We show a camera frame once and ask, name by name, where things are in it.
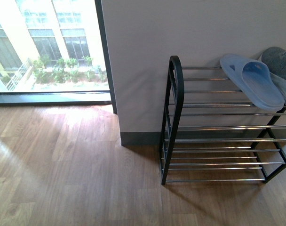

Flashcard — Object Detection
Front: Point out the light blue slide sandal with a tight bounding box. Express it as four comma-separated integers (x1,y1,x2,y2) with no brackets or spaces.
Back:
220,54,285,112

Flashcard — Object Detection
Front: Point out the grey knit sneaker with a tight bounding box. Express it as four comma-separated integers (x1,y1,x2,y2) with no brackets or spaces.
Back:
259,47,286,105

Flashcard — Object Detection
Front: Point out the dark window frame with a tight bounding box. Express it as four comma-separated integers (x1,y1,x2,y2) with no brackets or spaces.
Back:
0,0,116,105

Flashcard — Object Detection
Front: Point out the black metal shoe rack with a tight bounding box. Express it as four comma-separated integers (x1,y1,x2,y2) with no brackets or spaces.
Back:
159,56,286,185

